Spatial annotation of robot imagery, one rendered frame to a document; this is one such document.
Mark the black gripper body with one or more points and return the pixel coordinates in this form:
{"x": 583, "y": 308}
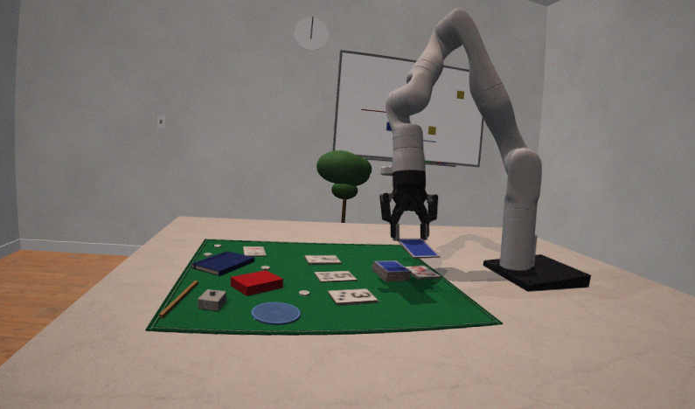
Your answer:
{"x": 411, "y": 182}

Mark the red flat box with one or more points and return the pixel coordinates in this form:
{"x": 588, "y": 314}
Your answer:
{"x": 255, "y": 283}

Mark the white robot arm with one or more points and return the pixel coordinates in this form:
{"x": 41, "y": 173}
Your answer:
{"x": 523, "y": 166}

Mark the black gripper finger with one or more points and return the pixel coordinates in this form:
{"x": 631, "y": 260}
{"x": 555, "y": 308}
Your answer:
{"x": 426, "y": 215}
{"x": 385, "y": 200}

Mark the blue round coaster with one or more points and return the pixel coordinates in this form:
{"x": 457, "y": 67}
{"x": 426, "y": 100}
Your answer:
{"x": 275, "y": 313}

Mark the thin wooden stick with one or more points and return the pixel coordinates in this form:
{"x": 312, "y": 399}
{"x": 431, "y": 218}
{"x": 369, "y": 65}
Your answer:
{"x": 178, "y": 300}

